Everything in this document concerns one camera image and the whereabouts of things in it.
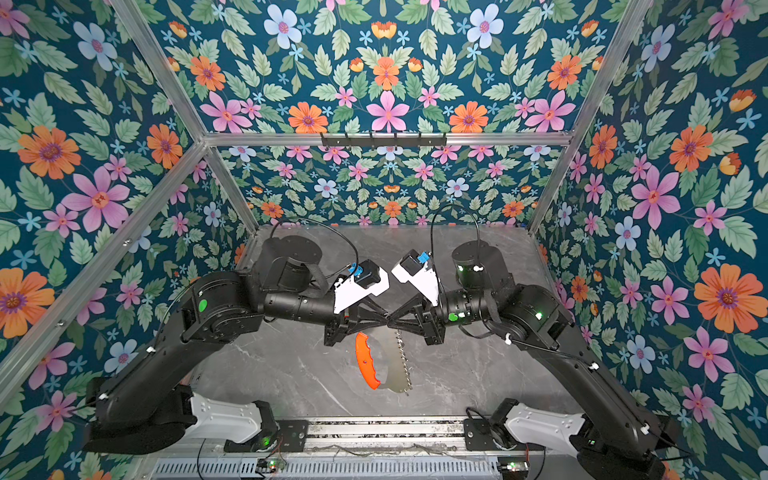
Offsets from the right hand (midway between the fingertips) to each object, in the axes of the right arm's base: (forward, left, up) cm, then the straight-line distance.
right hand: (392, 317), depth 52 cm
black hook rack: (+62, +4, -1) cm, 62 cm away
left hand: (-2, 0, +4) cm, 4 cm away
